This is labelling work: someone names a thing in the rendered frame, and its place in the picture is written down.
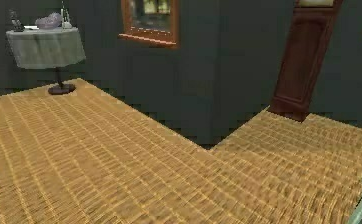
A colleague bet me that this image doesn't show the white candle holder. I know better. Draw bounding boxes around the white candle holder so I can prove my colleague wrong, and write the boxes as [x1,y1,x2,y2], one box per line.
[60,0,73,30]

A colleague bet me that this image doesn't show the round table with grey cloth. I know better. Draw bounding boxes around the round table with grey cloth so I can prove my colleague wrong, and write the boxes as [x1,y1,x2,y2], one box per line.
[5,26,87,96]

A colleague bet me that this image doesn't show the purple lumpy object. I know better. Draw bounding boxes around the purple lumpy object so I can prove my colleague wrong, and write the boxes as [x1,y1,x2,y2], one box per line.
[34,12,63,30]

